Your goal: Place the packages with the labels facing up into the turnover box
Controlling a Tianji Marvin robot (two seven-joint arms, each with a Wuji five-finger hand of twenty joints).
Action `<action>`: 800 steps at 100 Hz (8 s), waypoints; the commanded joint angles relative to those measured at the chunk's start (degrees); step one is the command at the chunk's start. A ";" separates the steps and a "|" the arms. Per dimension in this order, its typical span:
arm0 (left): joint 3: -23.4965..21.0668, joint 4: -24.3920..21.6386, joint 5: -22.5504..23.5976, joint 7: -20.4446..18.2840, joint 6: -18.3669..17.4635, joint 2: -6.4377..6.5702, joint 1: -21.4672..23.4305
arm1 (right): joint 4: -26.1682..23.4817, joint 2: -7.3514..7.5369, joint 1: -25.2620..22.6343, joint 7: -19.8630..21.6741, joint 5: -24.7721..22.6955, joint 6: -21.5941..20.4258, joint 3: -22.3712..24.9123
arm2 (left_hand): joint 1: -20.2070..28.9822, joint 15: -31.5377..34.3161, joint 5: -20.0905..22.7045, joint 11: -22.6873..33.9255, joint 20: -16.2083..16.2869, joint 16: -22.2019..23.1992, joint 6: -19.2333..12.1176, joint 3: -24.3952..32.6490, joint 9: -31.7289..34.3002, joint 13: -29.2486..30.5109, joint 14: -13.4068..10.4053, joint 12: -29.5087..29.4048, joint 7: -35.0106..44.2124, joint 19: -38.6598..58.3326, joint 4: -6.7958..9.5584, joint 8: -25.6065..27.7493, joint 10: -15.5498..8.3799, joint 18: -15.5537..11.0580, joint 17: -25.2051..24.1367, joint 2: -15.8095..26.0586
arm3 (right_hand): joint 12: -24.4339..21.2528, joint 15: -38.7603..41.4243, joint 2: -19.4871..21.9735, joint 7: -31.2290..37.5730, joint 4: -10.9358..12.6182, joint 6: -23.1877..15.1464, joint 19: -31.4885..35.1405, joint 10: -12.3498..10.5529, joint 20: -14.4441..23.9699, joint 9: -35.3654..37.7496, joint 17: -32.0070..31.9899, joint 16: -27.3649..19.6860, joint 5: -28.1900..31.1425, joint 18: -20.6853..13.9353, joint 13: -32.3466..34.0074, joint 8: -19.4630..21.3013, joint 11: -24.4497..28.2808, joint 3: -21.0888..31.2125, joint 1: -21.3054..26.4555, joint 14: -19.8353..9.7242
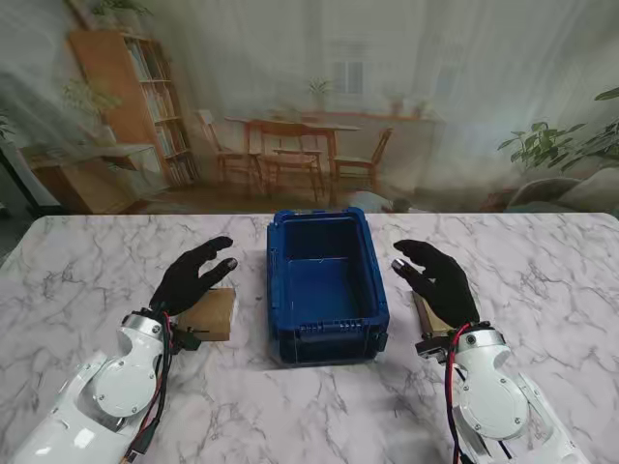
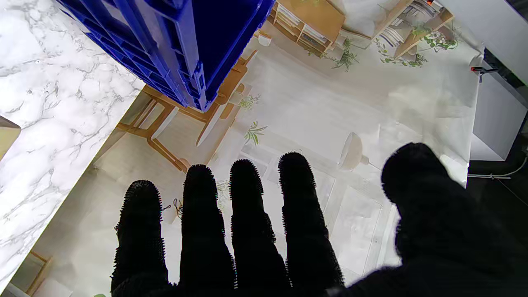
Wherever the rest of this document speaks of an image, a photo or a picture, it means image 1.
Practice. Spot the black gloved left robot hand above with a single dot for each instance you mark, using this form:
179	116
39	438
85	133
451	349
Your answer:
186	278

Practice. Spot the printed room scene backdrop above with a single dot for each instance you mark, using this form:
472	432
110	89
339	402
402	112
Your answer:
290	58

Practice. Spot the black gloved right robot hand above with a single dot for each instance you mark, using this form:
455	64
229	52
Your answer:
447	285

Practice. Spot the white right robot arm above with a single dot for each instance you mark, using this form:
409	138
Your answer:
493	391

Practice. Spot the cardboard package with clear tape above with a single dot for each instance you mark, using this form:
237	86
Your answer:
428	316

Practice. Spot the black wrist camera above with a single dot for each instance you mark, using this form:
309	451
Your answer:
433	347
187	338

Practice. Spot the blue plastic turnover box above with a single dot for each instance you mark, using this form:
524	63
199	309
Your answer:
326	290

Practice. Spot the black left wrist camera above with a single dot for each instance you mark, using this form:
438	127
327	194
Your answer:
187	338

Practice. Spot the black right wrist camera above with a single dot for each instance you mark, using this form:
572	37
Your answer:
433	347

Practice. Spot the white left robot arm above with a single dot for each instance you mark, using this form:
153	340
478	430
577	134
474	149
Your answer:
116	382

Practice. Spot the cardboard package with shipping label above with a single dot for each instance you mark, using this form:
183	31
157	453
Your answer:
215	314

